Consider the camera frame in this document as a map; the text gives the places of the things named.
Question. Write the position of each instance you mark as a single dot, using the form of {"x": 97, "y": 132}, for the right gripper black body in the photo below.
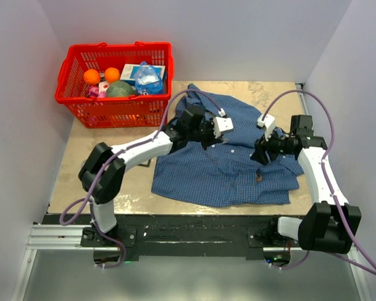
{"x": 276, "y": 145}

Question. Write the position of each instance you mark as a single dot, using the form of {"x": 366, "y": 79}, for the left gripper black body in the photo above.
{"x": 204, "y": 135}

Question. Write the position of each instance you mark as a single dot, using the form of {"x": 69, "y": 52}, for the blue checkered shirt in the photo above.
{"x": 224, "y": 175}

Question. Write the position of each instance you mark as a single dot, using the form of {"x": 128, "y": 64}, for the red plastic shopping basket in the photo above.
{"x": 133, "y": 111}

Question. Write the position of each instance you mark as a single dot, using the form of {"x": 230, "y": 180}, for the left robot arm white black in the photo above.
{"x": 102, "y": 173}

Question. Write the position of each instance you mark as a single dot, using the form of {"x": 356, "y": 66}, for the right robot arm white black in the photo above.
{"x": 331, "y": 221}

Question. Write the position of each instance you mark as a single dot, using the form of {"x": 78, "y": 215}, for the blue plastic bag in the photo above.
{"x": 148, "y": 79}

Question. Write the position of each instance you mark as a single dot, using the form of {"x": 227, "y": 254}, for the green melon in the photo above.
{"x": 120, "y": 89}

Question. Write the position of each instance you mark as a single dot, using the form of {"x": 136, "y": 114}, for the white blue carton box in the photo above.
{"x": 129, "y": 70}

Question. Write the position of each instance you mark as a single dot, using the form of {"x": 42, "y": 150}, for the orange fruit right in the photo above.
{"x": 112, "y": 75}

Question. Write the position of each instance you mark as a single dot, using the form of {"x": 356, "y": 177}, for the orange fruit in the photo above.
{"x": 112, "y": 75}
{"x": 91, "y": 77}

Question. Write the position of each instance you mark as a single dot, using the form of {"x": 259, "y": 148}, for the pink snack packet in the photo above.
{"x": 98, "y": 91}

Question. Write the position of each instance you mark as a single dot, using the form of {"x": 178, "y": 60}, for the orange fruit left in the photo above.
{"x": 91, "y": 77}

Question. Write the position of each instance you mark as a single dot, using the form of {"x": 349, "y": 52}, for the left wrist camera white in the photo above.
{"x": 222, "y": 126}

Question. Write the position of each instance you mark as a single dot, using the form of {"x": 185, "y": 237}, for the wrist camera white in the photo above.
{"x": 222, "y": 126}
{"x": 267, "y": 123}

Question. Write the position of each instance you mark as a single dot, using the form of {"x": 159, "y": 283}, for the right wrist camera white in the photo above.
{"x": 267, "y": 123}

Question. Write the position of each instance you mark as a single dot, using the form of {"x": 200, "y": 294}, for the black folding mirror frame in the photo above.
{"x": 145, "y": 164}

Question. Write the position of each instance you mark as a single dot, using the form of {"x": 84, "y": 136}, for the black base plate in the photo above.
{"x": 184, "y": 235}

